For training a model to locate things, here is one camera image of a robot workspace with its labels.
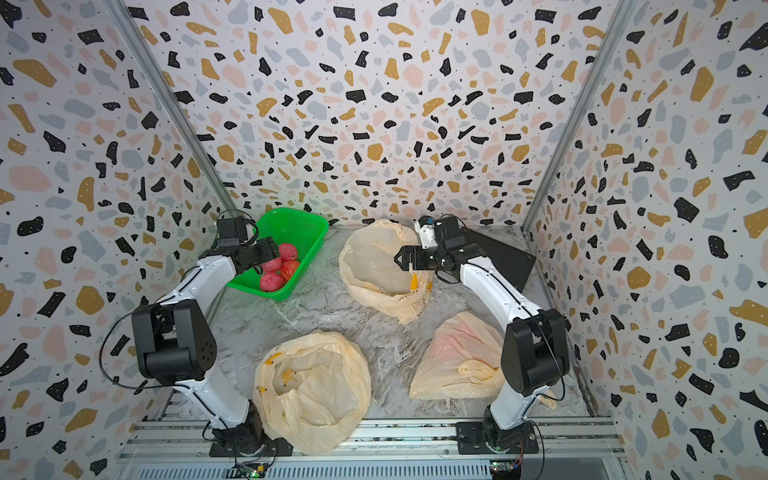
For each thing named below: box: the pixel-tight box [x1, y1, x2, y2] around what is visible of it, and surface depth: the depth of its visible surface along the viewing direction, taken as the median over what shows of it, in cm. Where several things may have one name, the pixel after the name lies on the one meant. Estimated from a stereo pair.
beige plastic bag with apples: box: [255, 330, 371, 455], surface depth 77 cm
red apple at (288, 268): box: [280, 260, 300, 282], surface depth 102 cm
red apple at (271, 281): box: [260, 272, 285, 292], surface depth 98 cm
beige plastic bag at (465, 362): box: [410, 311, 557, 409], surface depth 80 cm
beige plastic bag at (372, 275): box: [339, 219, 433, 325], surface depth 99 cm
